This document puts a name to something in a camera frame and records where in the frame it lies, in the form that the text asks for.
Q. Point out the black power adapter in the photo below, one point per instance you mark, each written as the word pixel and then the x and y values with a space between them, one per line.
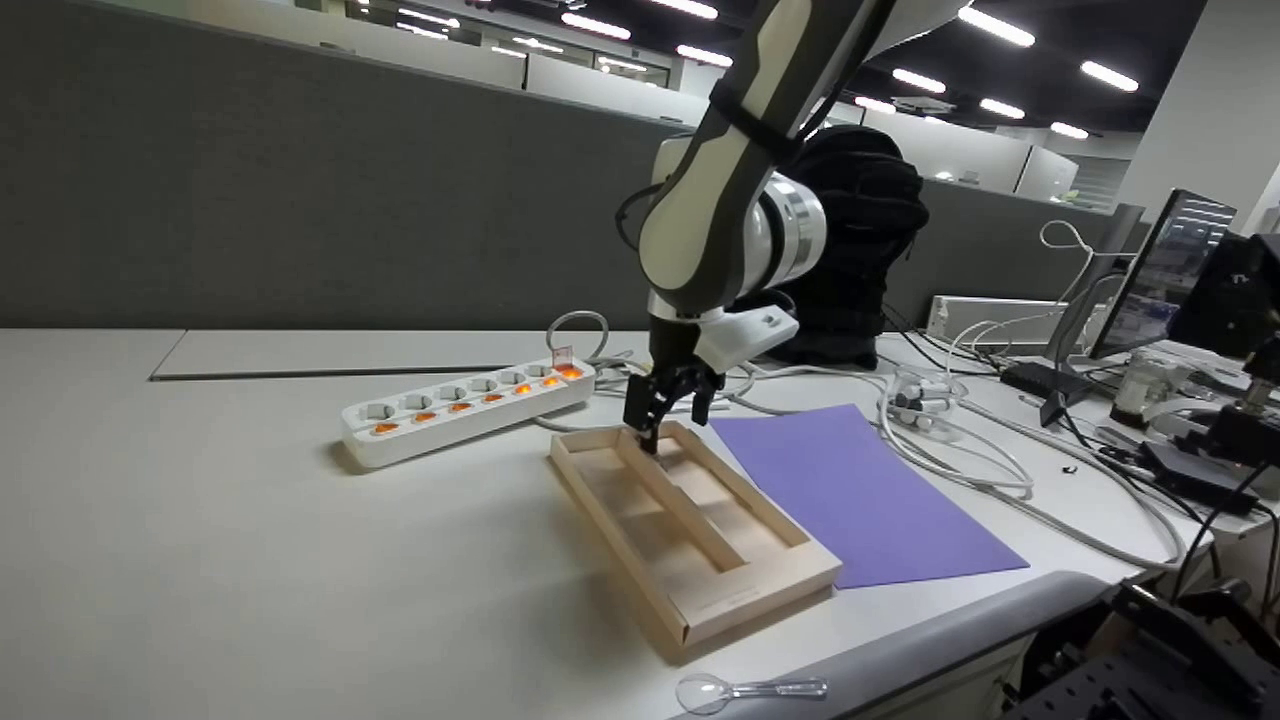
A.
pixel 1044 378

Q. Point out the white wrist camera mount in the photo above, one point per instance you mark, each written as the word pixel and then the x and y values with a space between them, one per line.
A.
pixel 747 336

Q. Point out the white box device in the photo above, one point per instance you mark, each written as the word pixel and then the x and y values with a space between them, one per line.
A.
pixel 994 321

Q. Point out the computer monitor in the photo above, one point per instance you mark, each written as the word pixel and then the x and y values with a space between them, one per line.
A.
pixel 1167 265

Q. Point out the black equipment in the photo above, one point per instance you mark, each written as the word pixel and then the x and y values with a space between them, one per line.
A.
pixel 1146 653

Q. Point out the clear round plastic device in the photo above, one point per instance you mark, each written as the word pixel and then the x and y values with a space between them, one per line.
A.
pixel 921 396

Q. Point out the grey office partition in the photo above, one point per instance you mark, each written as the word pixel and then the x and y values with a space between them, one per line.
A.
pixel 264 174

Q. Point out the white power strip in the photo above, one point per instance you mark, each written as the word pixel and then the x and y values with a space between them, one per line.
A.
pixel 454 408

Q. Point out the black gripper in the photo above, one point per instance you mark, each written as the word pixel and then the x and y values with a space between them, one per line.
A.
pixel 677 356

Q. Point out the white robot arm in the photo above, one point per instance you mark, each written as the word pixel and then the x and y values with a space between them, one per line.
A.
pixel 720 202

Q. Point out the clear plastic spoon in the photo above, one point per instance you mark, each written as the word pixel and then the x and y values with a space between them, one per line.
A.
pixel 707 695

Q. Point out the wooden divided tray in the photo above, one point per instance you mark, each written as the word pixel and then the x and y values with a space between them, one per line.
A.
pixel 727 602

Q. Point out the ceiling light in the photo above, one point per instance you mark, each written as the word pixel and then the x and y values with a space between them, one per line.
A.
pixel 998 26
pixel 1110 73
pixel 921 80
pixel 599 26
pixel 1002 110

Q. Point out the purple mat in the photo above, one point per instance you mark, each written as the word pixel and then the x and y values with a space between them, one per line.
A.
pixel 854 494

